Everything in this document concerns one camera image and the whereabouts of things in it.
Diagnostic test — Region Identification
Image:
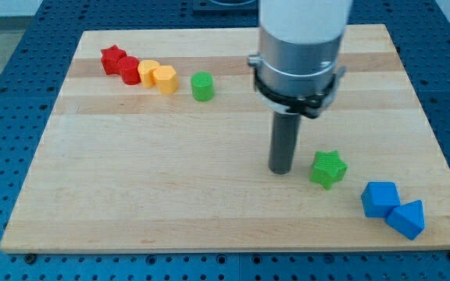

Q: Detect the red cylinder block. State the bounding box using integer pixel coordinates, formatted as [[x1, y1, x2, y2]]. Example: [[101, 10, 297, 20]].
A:
[[118, 56, 141, 85]]

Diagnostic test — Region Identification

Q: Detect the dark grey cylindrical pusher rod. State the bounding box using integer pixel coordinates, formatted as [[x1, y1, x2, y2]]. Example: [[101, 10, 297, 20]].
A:
[[269, 112, 301, 175]]

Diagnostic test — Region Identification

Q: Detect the green cylinder block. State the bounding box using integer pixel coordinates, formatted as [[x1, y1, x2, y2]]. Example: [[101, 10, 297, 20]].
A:
[[191, 72, 214, 101]]

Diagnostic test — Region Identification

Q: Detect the red star block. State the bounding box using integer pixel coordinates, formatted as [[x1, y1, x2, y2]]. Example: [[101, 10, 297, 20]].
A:
[[101, 44, 127, 75]]

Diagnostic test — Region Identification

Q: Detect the blue triangular prism block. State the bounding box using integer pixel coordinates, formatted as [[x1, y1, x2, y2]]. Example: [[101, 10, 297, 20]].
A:
[[385, 200, 426, 240]]

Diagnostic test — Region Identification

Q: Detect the blue cube block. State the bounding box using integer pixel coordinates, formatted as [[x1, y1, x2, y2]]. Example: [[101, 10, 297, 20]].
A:
[[361, 181, 401, 218]]

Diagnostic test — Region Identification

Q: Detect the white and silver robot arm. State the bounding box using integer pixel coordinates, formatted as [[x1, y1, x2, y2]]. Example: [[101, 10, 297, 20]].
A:
[[248, 0, 352, 119]]

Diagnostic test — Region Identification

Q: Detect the green star block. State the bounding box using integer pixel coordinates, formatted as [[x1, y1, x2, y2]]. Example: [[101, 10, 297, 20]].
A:
[[309, 151, 348, 190]]

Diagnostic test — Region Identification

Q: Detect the yellow hexagon block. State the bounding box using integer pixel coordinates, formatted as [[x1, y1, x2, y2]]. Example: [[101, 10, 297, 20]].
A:
[[152, 65, 179, 94]]

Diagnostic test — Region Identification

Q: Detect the light wooden board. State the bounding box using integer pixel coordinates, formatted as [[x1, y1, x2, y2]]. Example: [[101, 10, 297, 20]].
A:
[[0, 24, 450, 254]]

